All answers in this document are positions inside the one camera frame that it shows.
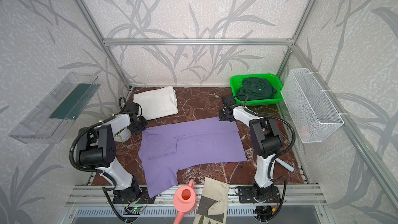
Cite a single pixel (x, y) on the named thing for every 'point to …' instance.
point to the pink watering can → (185, 201)
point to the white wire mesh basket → (313, 116)
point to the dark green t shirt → (256, 88)
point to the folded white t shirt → (157, 103)
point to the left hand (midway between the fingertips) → (147, 121)
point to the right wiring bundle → (265, 213)
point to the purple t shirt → (164, 151)
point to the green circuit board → (133, 209)
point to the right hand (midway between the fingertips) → (223, 112)
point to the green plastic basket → (236, 82)
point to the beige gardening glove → (212, 209)
